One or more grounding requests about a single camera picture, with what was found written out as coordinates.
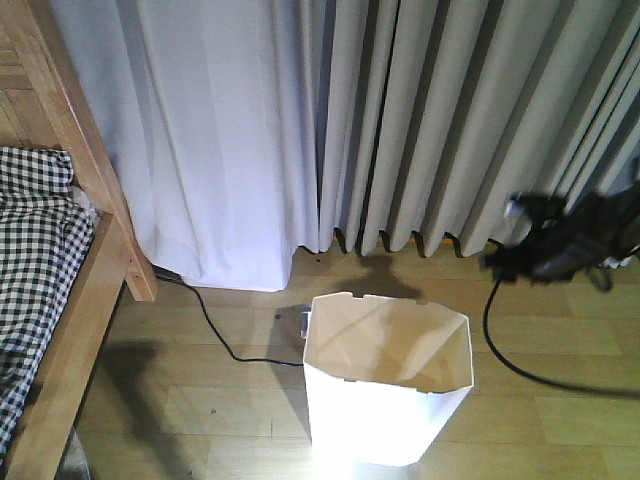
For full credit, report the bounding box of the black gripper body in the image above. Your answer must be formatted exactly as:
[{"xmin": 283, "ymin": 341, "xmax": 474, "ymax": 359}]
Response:
[{"xmin": 482, "ymin": 224, "xmax": 575, "ymax": 284}]

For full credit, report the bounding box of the white plastic trash bin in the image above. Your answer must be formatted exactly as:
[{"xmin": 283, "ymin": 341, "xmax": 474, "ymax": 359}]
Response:
[{"xmin": 303, "ymin": 292, "xmax": 475, "ymax": 467}]

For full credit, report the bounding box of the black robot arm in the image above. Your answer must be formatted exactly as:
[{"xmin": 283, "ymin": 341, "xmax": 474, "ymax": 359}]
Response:
[{"xmin": 480, "ymin": 182, "xmax": 639, "ymax": 283}]

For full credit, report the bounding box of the floor power socket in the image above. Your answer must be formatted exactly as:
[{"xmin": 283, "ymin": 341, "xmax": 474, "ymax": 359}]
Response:
[{"xmin": 300, "ymin": 310, "xmax": 311, "ymax": 340}]

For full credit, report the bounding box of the light blue curtain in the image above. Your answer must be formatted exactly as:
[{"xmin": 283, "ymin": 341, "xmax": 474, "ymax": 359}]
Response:
[{"xmin": 51, "ymin": 1, "xmax": 639, "ymax": 291}]

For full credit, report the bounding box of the black white checkered bedding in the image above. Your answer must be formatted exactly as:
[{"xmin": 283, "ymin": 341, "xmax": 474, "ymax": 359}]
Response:
[{"xmin": 1, "ymin": 146, "xmax": 95, "ymax": 452}]

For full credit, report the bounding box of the grey round rug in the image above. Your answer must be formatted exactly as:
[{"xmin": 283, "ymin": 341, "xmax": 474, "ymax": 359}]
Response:
[{"xmin": 54, "ymin": 428, "xmax": 91, "ymax": 480}]

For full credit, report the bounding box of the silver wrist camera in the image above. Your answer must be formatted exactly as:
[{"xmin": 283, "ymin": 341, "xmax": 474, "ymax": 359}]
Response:
[{"xmin": 504, "ymin": 192, "xmax": 566, "ymax": 221}]

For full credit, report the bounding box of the black camera cable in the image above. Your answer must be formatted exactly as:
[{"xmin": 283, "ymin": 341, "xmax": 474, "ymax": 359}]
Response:
[{"xmin": 482, "ymin": 264, "xmax": 640, "ymax": 401}]

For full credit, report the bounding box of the black socket power cord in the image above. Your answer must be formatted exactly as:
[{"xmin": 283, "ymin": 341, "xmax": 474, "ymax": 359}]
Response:
[{"xmin": 153, "ymin": 264, "xmax": 304, "ymax": 367}]

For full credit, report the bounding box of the wooden bed frame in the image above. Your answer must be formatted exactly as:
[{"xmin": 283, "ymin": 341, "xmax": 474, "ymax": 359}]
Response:
[{"xmin": 1, "ymin": 1, "xmax": 157, "ymax": 479}]

